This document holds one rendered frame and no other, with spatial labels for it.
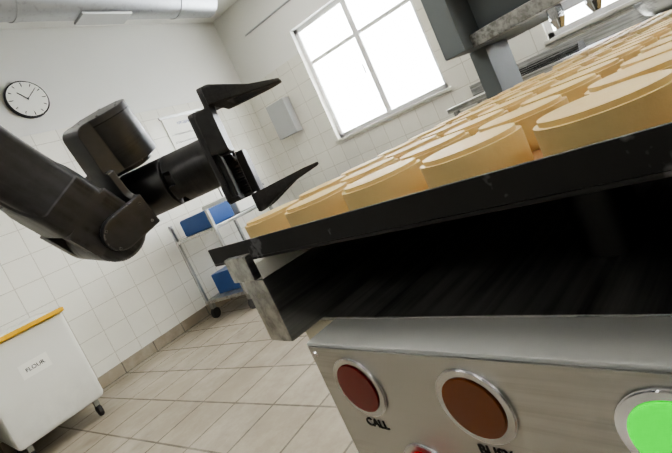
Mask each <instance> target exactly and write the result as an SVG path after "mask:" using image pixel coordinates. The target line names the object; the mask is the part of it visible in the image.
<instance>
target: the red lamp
mask: <svg viewBox="0 0 672 453"><path fill-rule="evenodd" d="M337 378H338V382H339V385H340V387H341V389H342V390H343V392H344V394H345V395H346V396H347V397H348V399H349V400H350V401H351V402H352V403H353V404H355V405H356V406H357V407H358V408H360V409H362V410H364V411H367V412H374V411H376V410H377V409H378V408H379V398H378V395H377V392H376V390H375V388H374V387H373V385H372V384H371V382H370V381H369V380H368V379H367V378H366V377H365V376H364V375H363V374H362V373H361V372H360V371H358V370H357V369H355V368H354V367H351V366H348V365H343V366H340V367H339V368H338V371H337Z"/></svg>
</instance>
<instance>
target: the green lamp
mask: <svg viewBox="0 0 672 453"><path fill-rule="evenodd" d="M627 431H628V434H629V437H630V439H631V441H632V442H633V444H634V445H635V447H636V448H637V449H638V450H639V452H640V453H672V403H667V402H651V403H646V404H643V405H640V406H638V407H636V408H635V409H634V410H633V411H632V412H631V413H630V414H629V417H628V419H627Z"/></svg>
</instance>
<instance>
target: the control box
mask: <svg viewBox="0 0 672 453"><path fill-rule="evenodd" d="M307 346H308V348H309V350H310V353H311V355H312V357H313V359H314V361H315V363H316V365H317V367H318V369H319V371H320V373H321V375H322V377H323V380H324V382H325V384H326V386H327V388H328V390H329V392H330V394H331V396H332V398H333V400H334V402H335V405H336V407H337V409H338V411H339V413H340V415H341V417H342V419H343V421H344V423H345V425H346V427H347V429H348V432H349V434H350V436H351V438H352V440H353V442H354V444H355V446H356V448H357V450H358V452H359V453H412V452H414V451H419V452H423V453H640V452H639V450H638V449H637V448H636V447H635V445H634V444H633V442H632V441H631V439H630V437H629V434H628V431H627V419H628V417H629V414H630V413H631V412H632V411H633V410H634V409H635V408H636V407H638V406H640V405H643V404H646V403H651V402H667V403H672V316H638V317H480V318H336V319H334V320H333V321H332V322H331V323H330V324H328V325H327V326H326V327H325V328H323V329H322V330H321V331H320V332H319V333H317V334H316V335H315V336H314V337H313V338H311V339H310V340H309V341H308V342H307ZM343 365H348V366H351V367H354V368H355V369H357V370H358V371H360V372H361V373H362V374H363V375H364V376H365V377H366V378H367V379H368V380H369V381H370V382H371V384H372V385H373V387H374V388H375V390H376V392H377V395H378V398H379V408H378V409H377V410H376V411H374V412H367V411H364V410H362V409H360V408H358V407H357V406H356V405H355V404H353V403H352V402H351V401H350V400H349V399H348V397H347V396H346V395H345V394H344V392H343V390H342V389H341V387H340V385H339V382H338V378H337V371H338V368H339V367H340V366H343ZM453 378H461V379H465V380H468V381H471V382H473V383H475V384H477V385H479V386H480V387H482V388H483V389H485V390H486V391H487V392H488V393H489V394H491V396H492V397H493V398H494V399H495V400H496V401H497V402H498V403H499V405H500V406H501V408H502V409H503V411H504V413H505V416H506V419H507V431H506V433H505V434H504V435H503V436H502V437H500V438H497V439H488V438H483V437H480V436H477V435H475V434H473V433H471V432H470V431H468V430H467V429H465V428H464V427H463V426H461V425H460V424H459V423H458V422H457V421H456V420H455V419H454V418H453V416H452V415H451V414H450V413H449V411H448V409H447V408H446V406H445V404H444V401H443V398H442V387H443V385H444V383H445V382H446V381H448V380H450V379H453Z"/></svg>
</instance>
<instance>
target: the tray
mask: <svg viewBox="0 0 672 453"><path fill-rule="evenodd" d="M669 177H672V122H669V123H665V124H662V125H658V126H655V127H651V128H647V129H644V130H640V131H637V132H633V133H629V134H626V135H622V136H619V137H615V138H611V139H608V140H604V141H601V142H597V143H593V144H590V145H586V146H582V147H579V148H575V149H572V150H568V151H564V152H561V153H557V154H554V155H550V156H546V157H543V158H539V159H536V160H532V161H528V162H525V163H521V164H517V165H514V166H510V167H507V168H503V169H499V170H496V171H492V172H489V173H485V174H481V175H478V176H474V177H471V178H467V179H463V180H460V181H456V182H453V183H449V184H445V185H442V186H438V187H434V188H431V189H427V190H424V191H420V192H416V193H413V194H409V195H406V196H402V197H398V198H395V199H391V200H388V201H384V202H380V203H377V204H373V205H370V206H366V207H362V208H359V209H355V210H351V211H348V212H344V213H341V214H337V215H333V216H330V217H326V218H323V219H319V220H315V221H312V222H308V223H305V224H301V225H297V226H294V227H290V228H287V229H283V230H279V231H276V232H272V233H268V234H265V235H261V236H258V237H254V238H250V239H247V240H243V241H240V242H236V243H232V244H229V245H225V246H222V247H218V248H214V249H211V250H208V252H209V254H210V256H211V258H212V260H213V262H214V264H215V266H216V267H217V266H223V265H225V263H224V261H225V260H227V259H228V258H231V257H235V256H239V255H244V254H248V253H250V254H251V256H252V258H253V259H258V258H263V257H268V256H273V255H278V254H283V253H288V252H293V251H299V250H304V249H309V248H314V247H319V246H324V245H329V244H334V243H339V242H344V241H349V240H354V239H359V238H364V237H370V236H375V235H380V234H385V233H390V232H395V231H400V230H405V229H410V228H415V227H420V226H425V225H430V224H435V223H441V222H446V221H451V220H456V219H461V218H466V217H471V216H476V215H481V214H486V213H491V212H496V211H501V210H506V209H512V208H517V207H522V206H527V205H532V204H537V203H542V202H547V201H552V200H557V199H562V198H567V197H572V196H577V195H582V194H588V193H593V192H598V191H603V190H608V189H613V188H618V187H623V186H628V185H633V184H638V183H643V182H648V181H653V180H659V179H664V178H669Z"/></svg>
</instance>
